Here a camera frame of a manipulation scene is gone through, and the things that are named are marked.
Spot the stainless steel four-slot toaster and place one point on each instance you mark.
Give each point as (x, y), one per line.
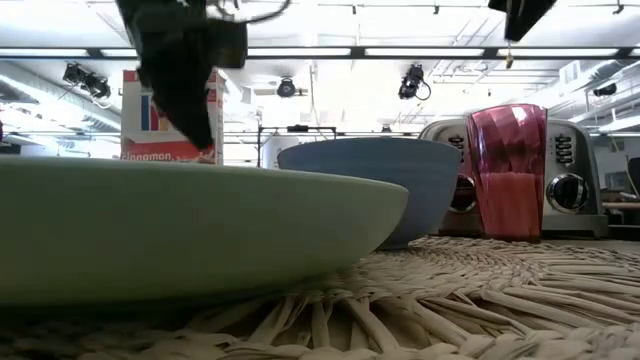
(570, 170)

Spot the pink faceted plastic tumbler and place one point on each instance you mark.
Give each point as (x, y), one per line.
(507, 175)

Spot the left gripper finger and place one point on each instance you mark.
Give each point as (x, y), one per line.
(185, 100)

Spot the round woven straw placemat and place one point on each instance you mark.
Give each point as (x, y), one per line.
(475, 300)

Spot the round black ceiling camera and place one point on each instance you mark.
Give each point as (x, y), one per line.
(286, 88)

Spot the pale green plate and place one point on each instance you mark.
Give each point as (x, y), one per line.
(175, 230)

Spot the black ceiling lamp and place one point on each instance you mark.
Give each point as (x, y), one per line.
(605, 90)

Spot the black background rack frame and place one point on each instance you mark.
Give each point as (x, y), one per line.
(297, 128)

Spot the blue ceramic bowl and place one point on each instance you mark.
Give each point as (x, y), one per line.
(390, 190)

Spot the black overhead frame bar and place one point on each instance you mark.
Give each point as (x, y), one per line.
(357, 52)

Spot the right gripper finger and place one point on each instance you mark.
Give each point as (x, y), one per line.
(522, 17)

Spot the Life cinnamon cereal box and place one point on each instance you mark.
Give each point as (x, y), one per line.
(172, 150)

